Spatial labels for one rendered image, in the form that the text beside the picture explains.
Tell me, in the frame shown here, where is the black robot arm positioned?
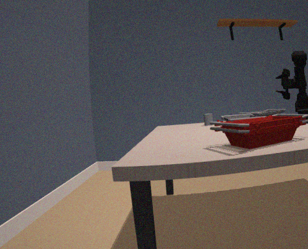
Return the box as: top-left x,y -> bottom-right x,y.
281,51 -> 308,115

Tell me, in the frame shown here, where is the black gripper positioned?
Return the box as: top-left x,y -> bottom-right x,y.
276,68 -> 295,100

